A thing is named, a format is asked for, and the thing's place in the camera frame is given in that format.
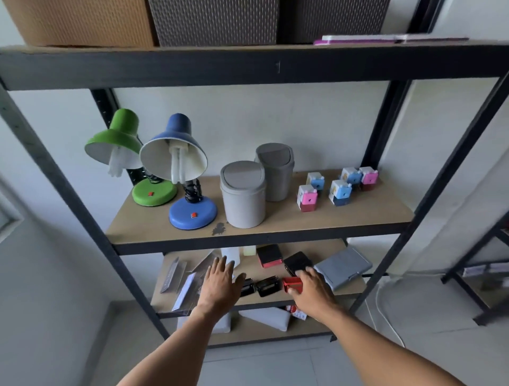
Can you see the person's right hand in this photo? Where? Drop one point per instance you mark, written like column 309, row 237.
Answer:
column 316, row 296

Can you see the person's left hand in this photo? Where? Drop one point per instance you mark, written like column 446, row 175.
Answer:
column 218, row 290

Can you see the person's right thumb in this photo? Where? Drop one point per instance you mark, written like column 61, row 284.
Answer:
column 293, row 291

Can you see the person's left thumb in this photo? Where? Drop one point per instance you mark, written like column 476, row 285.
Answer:
column 240, row 283

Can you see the red self-inking stamp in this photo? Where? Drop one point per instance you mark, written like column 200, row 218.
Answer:
column 292, row 282

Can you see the person's right forearm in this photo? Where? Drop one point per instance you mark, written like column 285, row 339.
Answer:
column 381, row 350

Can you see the person's left forearm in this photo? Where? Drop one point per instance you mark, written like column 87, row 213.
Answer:
column 171, row 350

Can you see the small black stamp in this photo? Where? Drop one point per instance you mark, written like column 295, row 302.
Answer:
column 247, row 288

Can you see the red white packet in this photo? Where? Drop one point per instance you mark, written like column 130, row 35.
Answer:
column 298, row 314

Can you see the black self-inking stamp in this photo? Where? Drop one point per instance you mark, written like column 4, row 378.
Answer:
column 267, row 286

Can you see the white plastic box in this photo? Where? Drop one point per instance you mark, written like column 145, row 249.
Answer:
column 230, row 256

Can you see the black stamp pad box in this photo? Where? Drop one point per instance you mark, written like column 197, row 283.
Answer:
column 297, row 262

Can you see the pale yellow block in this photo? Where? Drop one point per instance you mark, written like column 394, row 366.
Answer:
column 249, row 250

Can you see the white padded packet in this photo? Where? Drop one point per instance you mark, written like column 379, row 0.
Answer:
column 266, row 318

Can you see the red black stamp pad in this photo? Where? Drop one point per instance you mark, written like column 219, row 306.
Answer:
column 269, row 256

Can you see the clear acrylic sign holder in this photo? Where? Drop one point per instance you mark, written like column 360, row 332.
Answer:
column 171, row 276
column 205, row 262
column 187, row 292

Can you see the white flat box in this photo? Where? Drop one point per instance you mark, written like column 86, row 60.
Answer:
column 222, row 324

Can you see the grey plastic case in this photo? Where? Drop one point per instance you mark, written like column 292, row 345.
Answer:
column 344, row 266

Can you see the grey swing-lid bin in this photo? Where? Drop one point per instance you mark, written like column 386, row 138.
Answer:
column 278, row 167
column 242, row 199

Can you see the pink white pencil sharpener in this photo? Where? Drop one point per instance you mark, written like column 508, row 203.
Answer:
column 307, row 199

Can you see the navy blue white sharpener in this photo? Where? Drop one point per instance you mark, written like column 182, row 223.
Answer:
column 340, row 193

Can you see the small blue white sharpener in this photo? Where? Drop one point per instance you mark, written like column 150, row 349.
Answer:
column 316, row 181

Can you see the light blue white sharpener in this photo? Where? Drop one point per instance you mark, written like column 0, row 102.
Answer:
column 351, row 176

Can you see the pink maroon pencil sharpener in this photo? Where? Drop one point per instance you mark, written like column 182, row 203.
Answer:
column 369, row 177

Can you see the blue desk lamp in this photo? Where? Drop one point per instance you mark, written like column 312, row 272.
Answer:
column 175, row 151

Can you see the green desk lamp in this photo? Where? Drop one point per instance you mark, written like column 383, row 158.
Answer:
column 119, row 137

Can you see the black metal shelving rack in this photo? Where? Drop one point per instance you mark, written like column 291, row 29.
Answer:
column 238, row 67

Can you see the purple white foam board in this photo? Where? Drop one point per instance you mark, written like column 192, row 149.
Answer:
column 433, row 38
column 354, row 39

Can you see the grey woven storage basket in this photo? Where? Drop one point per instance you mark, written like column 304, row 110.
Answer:
column 214, row 22

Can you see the dark brown woven basket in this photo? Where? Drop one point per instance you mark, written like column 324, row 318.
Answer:
column 338, row 18

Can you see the orange woven storage basket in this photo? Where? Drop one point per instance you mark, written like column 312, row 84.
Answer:
column 79, row 22

